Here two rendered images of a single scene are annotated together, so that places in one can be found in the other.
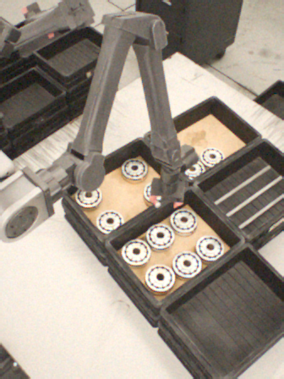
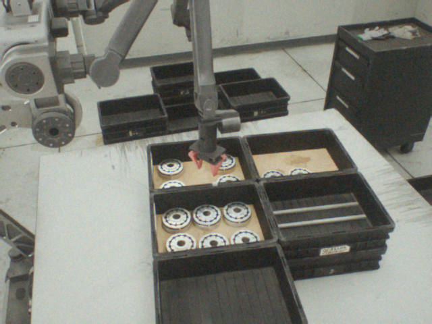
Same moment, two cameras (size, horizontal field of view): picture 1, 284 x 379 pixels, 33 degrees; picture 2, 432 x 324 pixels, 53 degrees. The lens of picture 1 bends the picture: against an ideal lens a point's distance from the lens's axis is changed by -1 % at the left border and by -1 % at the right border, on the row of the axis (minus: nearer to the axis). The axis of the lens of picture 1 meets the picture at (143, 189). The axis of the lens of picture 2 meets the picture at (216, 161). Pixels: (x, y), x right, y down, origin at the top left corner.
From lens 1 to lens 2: 0.81 m
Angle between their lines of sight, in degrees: 27
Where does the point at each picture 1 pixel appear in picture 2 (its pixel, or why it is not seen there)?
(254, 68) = not seen: outside the picture
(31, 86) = not seen: hidden behind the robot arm
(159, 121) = (196, 62)
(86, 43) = (269, 94)
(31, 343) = (55, 262)
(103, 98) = (135, 8)
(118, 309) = (142, 269)
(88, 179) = (99, 72)
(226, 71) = (406, 165)
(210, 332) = (196, 312)
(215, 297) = (223, 286)
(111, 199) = (189, 177)
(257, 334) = not seen: outside the picture
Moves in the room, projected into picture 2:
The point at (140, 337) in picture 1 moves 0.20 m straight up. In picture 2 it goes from (142, 300) to (136, 262)
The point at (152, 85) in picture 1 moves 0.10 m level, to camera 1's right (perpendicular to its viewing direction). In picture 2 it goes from (194, 21) to (225, 28)
